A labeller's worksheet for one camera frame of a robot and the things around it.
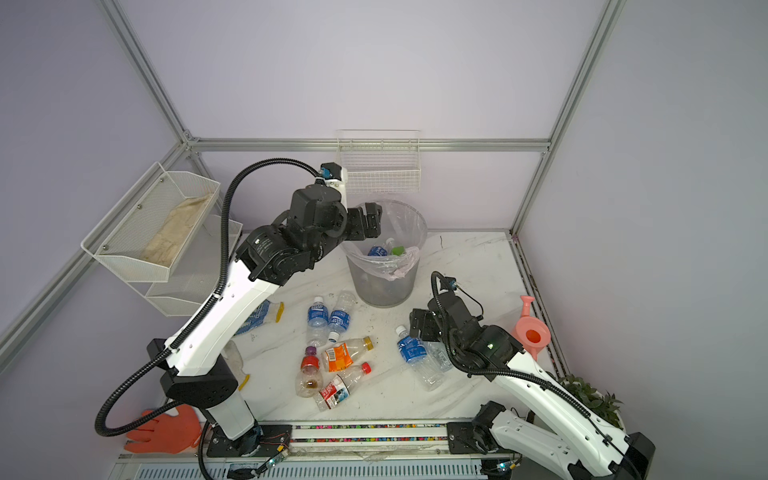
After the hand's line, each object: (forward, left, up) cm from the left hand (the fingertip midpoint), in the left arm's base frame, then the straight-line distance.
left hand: (361, 212), depth 63 cm
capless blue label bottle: (-4, +9, -39) cm, 40 cm away
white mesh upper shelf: (+9, +58, -14) cm, 60 cm away
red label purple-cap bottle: (-21, +16, -44) cm, 52 cm away
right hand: (-12, -15, -24) cm, 30 cm away
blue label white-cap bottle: (-15, -13, -40) cm, 45 cm away
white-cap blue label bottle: (-5, +16, -41) cm, 44 cm away
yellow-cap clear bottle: (-15, +8, -42) cm, 45 cm away
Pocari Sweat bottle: (+18, -2, -33) cm, 38 cm away
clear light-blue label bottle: (-15, -20, -40) cm, 47 cm away
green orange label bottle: (+17, -9, -31) cm, 37 cm away
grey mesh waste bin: (+4, -2, -36) cm, 36 cm away
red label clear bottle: (-25, +7, -39) cm, 47 cm away
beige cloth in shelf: (+3, +52, -14) cm, 54 cm away
